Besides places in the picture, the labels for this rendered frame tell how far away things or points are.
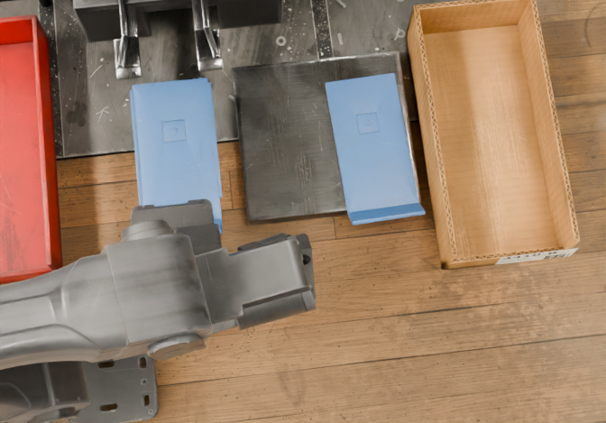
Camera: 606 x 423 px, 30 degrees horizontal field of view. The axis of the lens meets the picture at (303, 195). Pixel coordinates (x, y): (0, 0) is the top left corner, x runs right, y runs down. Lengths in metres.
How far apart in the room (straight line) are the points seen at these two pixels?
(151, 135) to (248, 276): 0.28
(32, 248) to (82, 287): 0.40
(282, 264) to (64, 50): 0.47
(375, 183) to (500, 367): 0.21
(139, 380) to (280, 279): 0.32
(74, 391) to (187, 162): 0.23
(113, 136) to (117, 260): 0.42
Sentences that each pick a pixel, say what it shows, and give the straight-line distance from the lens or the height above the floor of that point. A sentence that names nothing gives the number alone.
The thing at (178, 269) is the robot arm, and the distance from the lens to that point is 0.75.
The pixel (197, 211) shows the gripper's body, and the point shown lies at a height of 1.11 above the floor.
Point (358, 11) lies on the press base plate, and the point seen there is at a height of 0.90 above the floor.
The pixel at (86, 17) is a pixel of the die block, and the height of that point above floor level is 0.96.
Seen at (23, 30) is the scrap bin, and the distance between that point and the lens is 1.17.
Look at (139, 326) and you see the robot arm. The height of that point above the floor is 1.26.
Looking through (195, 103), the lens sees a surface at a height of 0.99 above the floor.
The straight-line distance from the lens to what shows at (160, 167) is 1.04.
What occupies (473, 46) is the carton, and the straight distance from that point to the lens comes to 1.18.
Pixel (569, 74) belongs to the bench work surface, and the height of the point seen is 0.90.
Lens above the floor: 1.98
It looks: 75 degrees down
